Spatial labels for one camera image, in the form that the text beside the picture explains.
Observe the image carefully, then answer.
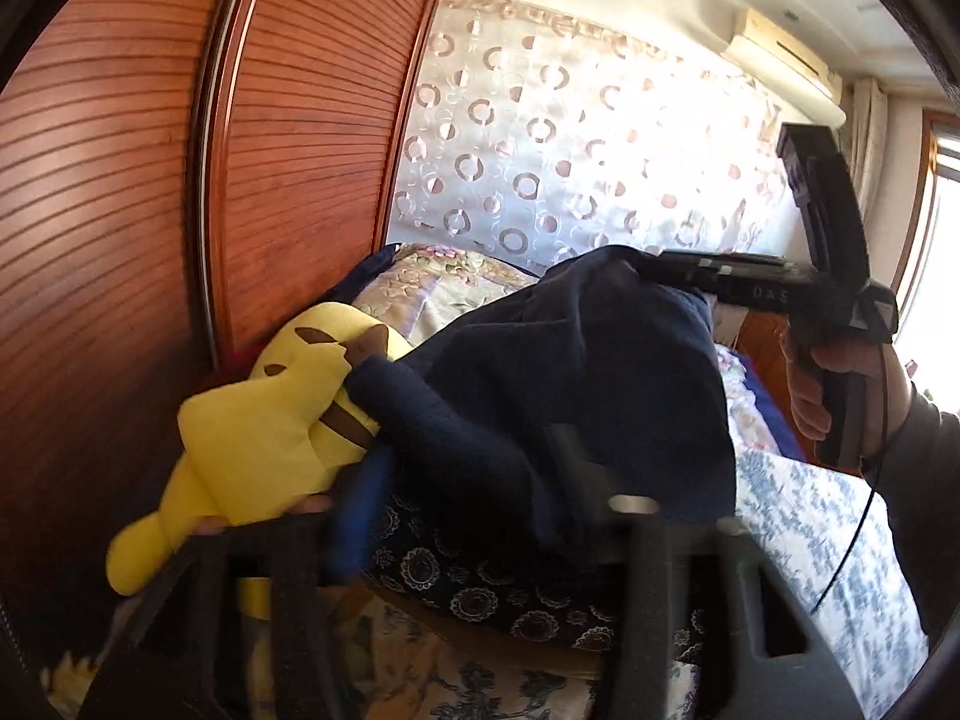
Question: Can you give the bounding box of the wall air conditioner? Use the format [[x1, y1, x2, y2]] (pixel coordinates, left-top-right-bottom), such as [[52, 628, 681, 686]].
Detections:
[[721, 6, 848, 128]]

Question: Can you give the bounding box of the person's right forearm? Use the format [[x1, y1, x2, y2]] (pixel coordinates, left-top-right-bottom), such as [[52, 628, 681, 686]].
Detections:
[[874, 382, 960, 650]]

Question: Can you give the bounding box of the yellow plush toy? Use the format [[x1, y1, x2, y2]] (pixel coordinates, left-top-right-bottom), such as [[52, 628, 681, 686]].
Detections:
[[105, 301, 413, 620]]

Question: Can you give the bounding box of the sheer circle-pattern curtain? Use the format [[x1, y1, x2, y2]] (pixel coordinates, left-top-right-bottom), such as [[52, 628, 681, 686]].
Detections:
[[382, 0, 807, 278]]

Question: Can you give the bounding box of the floral blanket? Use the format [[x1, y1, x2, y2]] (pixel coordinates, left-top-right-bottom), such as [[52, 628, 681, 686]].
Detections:
[[349, 244, 758, 421]]

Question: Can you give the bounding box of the navy printed T-shirt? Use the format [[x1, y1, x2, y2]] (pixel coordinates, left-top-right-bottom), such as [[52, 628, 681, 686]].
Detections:
[[341, 244, 740, 567]]

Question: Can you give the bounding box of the long wooden cabinet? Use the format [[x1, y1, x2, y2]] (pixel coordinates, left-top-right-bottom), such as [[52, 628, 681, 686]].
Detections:
[[731, 307, 796, 368]]

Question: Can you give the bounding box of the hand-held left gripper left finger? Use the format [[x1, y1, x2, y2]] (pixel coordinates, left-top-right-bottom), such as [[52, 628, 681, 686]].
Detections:
[[79, 442, 398, 720]]

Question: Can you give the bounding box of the navy blanket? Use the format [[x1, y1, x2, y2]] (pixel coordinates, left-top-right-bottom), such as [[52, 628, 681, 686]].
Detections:
[[739, 356, 807, 462]]

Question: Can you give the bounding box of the person's right hand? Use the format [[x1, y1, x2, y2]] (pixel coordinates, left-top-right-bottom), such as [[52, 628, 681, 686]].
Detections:
[[778, 326, 920, 458]]

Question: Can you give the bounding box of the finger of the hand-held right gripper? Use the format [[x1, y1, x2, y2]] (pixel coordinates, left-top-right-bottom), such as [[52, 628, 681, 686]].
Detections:
[[654, 247, 713, 291]]

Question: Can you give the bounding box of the pale window curtain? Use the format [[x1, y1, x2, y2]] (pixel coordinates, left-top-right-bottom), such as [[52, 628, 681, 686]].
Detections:
[[836, 75, 890, 241]]

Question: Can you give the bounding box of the bright window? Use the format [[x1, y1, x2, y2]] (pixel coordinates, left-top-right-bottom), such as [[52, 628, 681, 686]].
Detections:
[[889, 105, 960, 413]]

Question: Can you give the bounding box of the wooden slatted wardrobe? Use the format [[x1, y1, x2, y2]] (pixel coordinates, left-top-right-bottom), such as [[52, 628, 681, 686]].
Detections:
[[0, 0, 458, 691]]

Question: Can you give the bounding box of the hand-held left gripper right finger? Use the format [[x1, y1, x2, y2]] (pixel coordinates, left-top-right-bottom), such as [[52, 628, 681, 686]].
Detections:
[[544, 424, 871, 720]]

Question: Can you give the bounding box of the thin black cable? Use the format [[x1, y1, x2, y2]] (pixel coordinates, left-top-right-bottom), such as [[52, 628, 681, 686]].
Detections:
[[810, 300, 901, 616]]

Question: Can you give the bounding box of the dark ring-pattern pillow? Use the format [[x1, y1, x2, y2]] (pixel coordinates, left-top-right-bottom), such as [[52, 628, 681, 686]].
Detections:
[[360, 450, 623, 653]]

